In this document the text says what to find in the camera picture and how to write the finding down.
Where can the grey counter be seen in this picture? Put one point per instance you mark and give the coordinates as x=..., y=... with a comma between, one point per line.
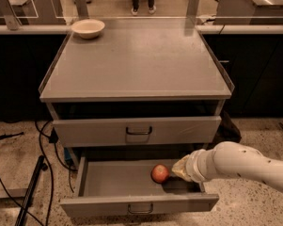
x=36, y=12
x=249, y=12

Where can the open lower grey drawer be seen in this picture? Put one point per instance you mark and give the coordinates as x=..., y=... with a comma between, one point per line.
x=115, y=188

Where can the grey metal drawer cabinet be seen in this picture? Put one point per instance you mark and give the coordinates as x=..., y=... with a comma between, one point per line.
x=136, y=68

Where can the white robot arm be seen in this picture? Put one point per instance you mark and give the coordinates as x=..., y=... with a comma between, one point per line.
x=230, y=160

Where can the white bowl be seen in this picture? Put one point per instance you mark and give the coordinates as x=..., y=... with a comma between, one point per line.
x=88, y=28

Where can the clear acrylic barrier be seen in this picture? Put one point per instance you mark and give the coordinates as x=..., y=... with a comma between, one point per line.
x=199, y=11

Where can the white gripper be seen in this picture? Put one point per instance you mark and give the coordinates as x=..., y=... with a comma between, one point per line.
x=191, y=167

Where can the red apple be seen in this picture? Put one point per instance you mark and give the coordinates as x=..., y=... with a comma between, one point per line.
x=159, y=174

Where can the closed upper grey drawer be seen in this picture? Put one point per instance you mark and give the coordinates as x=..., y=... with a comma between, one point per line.
x=136, y=131

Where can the black bar on floor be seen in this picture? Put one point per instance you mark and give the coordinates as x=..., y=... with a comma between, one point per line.
x=21, y=219

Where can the far right grey counter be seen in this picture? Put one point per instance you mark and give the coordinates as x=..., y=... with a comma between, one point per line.
x=249, y=12

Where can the black cloth bag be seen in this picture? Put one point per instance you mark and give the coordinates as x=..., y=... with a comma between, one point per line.
x=227, y=131

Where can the far left grey counter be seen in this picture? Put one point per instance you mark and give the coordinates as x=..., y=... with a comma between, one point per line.
x=36, y=12

